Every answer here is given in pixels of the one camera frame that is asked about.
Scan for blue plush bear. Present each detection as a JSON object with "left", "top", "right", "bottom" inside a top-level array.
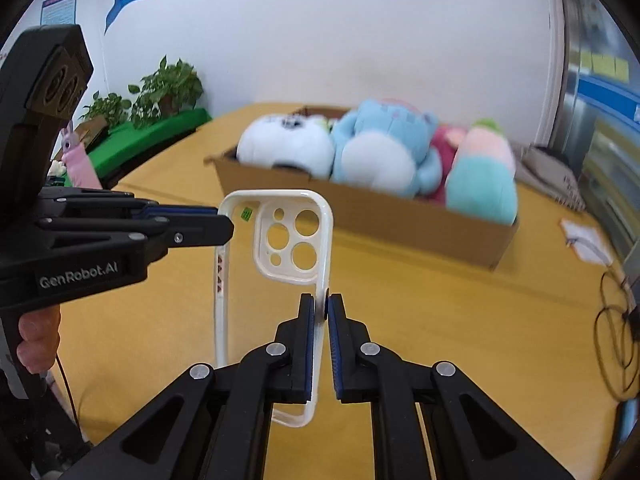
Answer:
[{"left": 330, "top": 99, "right": 444, "bottom": 198}]

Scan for glass door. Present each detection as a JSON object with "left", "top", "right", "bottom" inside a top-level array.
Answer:
[{"left": 550, "top": 0, "right": 640, "bottom": 272}]

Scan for person's left hand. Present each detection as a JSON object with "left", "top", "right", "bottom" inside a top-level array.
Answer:
[{"left": 17, "top": 305, "right": 63, "bottom": 377}]

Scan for white phone case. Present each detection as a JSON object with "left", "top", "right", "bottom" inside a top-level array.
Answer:
[{"left": 214, "top": 189, "right": 335, "bottom": 428}]

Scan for thin black cable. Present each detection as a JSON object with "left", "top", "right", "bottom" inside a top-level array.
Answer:
[{"left": 51, "top": 354, "right": 94, "bottom": 447}]

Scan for white panda plush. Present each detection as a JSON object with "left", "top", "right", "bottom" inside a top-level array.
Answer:
[{"left": 236, "top": 112, "right": 336, "bottom": 179}]

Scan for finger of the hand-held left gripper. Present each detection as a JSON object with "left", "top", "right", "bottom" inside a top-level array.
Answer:
[
  {"left": 131, "top": 199, "right": 227, "bottom": 219},
  {"left": 144, "top": 214, "right": 236, "bottom": 272}
]

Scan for small potted plant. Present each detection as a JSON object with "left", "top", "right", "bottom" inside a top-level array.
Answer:
[{"left": 79, "top": 91, "right": 133, "bottom": 127}]

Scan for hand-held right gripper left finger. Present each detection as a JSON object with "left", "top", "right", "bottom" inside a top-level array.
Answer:
[{"left": 75, "top": 292, "right": 318, "bottom": 480}]

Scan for grey cardboard piece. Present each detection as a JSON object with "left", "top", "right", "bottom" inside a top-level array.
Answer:
[{"left": 512, "top": 142, "right": 587, "bottom": 212}]

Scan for brown cardboard box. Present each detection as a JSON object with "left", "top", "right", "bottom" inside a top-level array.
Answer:
[{"left": 204, "top": 104, "right": 521, "bottom": 272}]

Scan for green cloth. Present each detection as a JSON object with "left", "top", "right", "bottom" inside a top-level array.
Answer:
[{"left": 86, "top": 107, "right": 214, "bottom": 182}]

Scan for blue framed wall poster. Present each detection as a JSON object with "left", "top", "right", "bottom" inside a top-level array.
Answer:
[{"left": 41, "top": 0, "right": 80, "bottom": 27}]

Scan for large potted plant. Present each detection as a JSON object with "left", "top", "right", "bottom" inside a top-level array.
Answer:
[{"left": 128, "top": 55, "right": 206, "bottom": 129}]

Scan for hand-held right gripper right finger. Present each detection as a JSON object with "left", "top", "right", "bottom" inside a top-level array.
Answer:
[{"left": 326, "top": 293, "right": 576, "bottom": 480}]

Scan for small cardboard box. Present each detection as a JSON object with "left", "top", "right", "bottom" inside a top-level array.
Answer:
[{"left": 74, "top": 115, "right": 112, "bottom": 149}]

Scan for pink plush bear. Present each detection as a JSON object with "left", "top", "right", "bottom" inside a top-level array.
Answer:
[{"left": 425, "top": 125, "right": 472, "bottom": 207}]

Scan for pastel striped plush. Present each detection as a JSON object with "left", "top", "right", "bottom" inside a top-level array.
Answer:
[{"left": 444, "top": 119, "right": 519, "bottom": 227}]

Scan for white paper tag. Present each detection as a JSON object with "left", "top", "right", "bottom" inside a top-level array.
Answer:
[{"left": 559, "top": 217, "right": 614, "bottom": 267}]

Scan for pink rabbit toy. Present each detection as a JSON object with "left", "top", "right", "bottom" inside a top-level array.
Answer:
[{"left": 59, "top": 122, "right": 104, "bottom": 192}]

